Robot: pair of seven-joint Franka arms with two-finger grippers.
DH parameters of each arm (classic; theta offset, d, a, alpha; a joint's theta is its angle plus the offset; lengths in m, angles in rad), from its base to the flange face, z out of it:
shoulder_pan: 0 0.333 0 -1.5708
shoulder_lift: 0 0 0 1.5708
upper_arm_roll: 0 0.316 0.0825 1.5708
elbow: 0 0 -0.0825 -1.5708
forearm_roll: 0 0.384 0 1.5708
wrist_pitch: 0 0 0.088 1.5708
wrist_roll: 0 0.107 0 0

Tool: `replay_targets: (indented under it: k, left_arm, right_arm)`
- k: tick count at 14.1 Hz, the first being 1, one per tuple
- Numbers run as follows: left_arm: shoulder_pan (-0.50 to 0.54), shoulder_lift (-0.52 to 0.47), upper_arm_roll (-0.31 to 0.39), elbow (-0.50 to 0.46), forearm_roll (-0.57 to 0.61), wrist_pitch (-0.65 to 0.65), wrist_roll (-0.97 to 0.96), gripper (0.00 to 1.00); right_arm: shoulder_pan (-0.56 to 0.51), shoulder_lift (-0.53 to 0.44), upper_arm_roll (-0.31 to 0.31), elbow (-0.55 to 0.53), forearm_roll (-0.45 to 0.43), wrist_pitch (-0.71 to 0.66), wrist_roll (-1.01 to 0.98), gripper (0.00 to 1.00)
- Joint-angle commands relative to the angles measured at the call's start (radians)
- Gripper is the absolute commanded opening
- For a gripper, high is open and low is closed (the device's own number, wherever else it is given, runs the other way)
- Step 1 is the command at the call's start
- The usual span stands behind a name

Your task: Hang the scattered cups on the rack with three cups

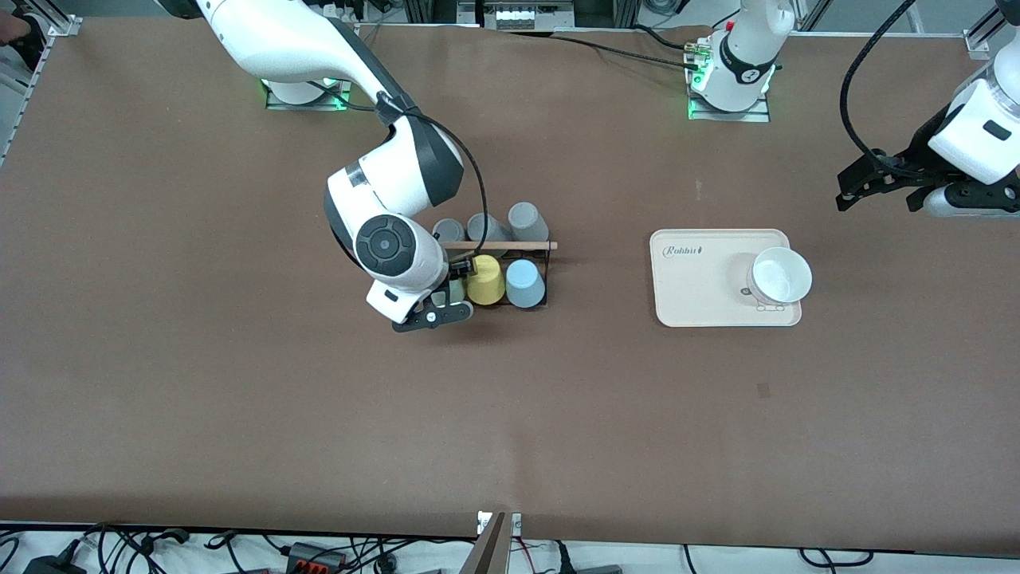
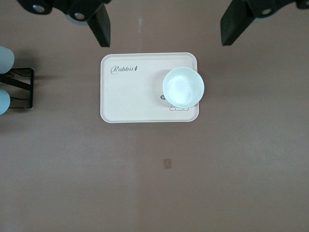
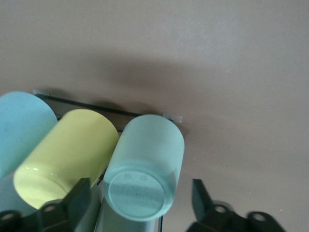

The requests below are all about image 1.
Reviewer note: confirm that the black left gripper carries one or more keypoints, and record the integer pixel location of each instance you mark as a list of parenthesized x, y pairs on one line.
[(914, 162)]

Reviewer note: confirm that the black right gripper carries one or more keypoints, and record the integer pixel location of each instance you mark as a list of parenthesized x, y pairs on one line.
[(457, 271)]

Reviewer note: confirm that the pale green plastic cup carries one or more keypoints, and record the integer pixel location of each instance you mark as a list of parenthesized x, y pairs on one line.
[(457, 292)]

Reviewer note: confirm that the blue plastic cup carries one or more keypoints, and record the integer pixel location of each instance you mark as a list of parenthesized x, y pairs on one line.
[(526, 285)]

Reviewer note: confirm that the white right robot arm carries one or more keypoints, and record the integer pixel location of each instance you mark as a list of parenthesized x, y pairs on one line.
[(398, 175)]

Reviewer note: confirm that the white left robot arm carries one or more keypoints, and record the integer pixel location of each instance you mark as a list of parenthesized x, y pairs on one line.
[(745, 56)]

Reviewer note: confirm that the yellow plastic cup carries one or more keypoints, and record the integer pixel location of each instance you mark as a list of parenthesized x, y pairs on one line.
[(486, 283)]

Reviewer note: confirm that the grey plastic cup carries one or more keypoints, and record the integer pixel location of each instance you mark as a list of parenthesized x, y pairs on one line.
[(484, 227), (450, 230), (526, 219)]

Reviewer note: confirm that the white bowl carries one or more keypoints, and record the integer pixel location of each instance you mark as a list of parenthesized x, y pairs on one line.
[(781, 275)]

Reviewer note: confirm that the beige rabbit print tray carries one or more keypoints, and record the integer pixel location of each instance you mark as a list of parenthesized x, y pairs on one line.
[(717, 307)]

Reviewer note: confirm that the white power strip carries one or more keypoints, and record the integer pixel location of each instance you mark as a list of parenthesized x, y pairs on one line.
[(526, 16)]

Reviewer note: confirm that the black plug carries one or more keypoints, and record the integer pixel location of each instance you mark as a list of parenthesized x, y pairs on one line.
[(564, 558)]

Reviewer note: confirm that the power strip orange switches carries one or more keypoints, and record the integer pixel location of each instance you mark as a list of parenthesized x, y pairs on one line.
[(315, 556)]

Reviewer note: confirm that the black power adapter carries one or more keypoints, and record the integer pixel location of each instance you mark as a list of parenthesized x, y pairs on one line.
[(56, 564)]

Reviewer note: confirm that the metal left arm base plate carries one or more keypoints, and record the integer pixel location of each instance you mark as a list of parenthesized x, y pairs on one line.
[(729, 116)]

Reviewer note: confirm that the aluminium table edge rail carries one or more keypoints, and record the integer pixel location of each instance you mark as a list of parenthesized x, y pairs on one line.
[(24, 96), (976, 44)]

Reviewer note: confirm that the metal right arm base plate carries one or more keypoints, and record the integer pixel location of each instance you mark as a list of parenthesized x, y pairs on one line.
[(339, 104)]

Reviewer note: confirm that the aluminium frame profile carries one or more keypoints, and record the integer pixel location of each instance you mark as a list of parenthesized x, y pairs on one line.
[(430, 9)]

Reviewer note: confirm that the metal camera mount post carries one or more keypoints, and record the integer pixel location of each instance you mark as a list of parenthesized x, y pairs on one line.
[(490, 550)]

